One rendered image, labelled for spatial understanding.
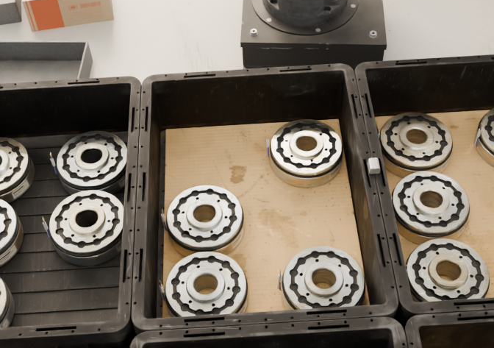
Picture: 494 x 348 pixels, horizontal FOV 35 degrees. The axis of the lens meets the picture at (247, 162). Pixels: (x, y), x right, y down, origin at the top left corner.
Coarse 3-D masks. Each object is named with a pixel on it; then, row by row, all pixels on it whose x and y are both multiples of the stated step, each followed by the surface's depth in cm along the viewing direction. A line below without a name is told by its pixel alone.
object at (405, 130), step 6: (408, 126) 112; (414, 126) 112; (420, 126) 112; (402, 132) 112; (408, 132) 112; (426, 132) 112; (402, 138) 111; (426, 138) 111; (432, 138) 111; (402, 144) 111; (408, 144) 110; (414, 144) 110; (420, 144) 110; (426, 144) 110; (414, 150) 110; (420, 150) 110
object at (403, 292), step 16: (368, 64) 112; (384, 64) 111; (400, 64) 112; (416, 64) 111; (432, 64) 111; (448, 64) 111; (464, 64) 111; (480, 64) 111; (368, 96) 108; (368, 112) 108; (368, 128) 104; (368, 144) 103; (384, 176) 99; (384, 192) 97; (384, 208) 96; (384, 224) 94; (400, 256) 92; (400, 272) 90; (400, 288) 89; (400, 304) 88; (416, 304) 88; (432, 304) 88; (448, 304) 87; (464, 304) 88; (480, 304) 87
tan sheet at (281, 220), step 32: (192, 128) 118; (224, 128) 118; (256, 128) 118; (192, 160) 114; (224, 160) 114; (256, 160) 114; (256, 192) 110; (288, 192) 110; (320, 192) 110; (256, 224) 107; (288, 224) 107; (320, 224) 107; (352, 224) 107; (256, 256) 104; (288, 256) 104; (352, 256) 103; (256, 288) 101
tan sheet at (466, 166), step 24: (384, 120) 118; (456, 120) 118; (480, 120) 118; (456, 144) 115; (456, 168) 112; (480, 168) 112; (480, 192) 109; (480, 216) 107; (456, 240) 104; (480, 240) 104
